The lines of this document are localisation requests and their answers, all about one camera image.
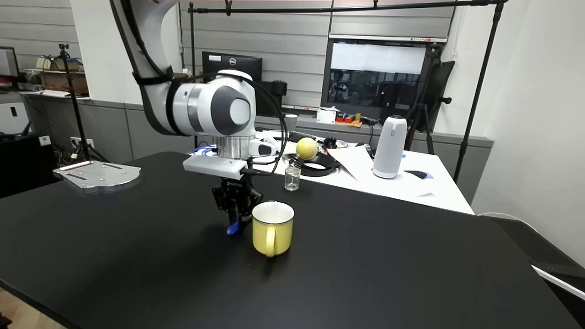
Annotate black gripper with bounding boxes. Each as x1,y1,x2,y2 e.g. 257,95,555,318
210,174,263,231

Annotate yellow enamel mug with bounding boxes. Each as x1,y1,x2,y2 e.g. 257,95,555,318
250,200,296,260

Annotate small clear glass jar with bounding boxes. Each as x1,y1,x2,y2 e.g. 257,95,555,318
283,156,303,194

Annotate yellow ball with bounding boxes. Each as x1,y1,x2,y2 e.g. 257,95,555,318
294,136,319,163

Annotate orange toy blocks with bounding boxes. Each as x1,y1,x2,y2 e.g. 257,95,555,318
334,112,365,128

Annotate stack of printed papers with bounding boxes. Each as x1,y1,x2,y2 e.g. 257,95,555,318
51,159,142,190

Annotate black computer monitor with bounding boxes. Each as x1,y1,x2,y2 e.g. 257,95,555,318
201,50,265,84

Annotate white kettle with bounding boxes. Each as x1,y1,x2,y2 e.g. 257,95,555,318
371,116,409,181

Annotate white flat tablet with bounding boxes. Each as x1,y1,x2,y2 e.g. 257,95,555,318
530,264,585,304

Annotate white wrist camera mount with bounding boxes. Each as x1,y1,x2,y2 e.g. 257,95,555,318
180,154,250,181

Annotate black coiled cable bundle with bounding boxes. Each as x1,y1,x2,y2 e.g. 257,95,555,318
299,148,358,181

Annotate dark wall screen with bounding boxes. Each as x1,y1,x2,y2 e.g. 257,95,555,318
321,39,431,121

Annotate thin black camera stand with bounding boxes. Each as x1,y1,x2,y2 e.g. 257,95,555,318
54,42,105,165

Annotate black overhead frame bar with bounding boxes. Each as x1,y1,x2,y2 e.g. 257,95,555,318
186,0,510,185

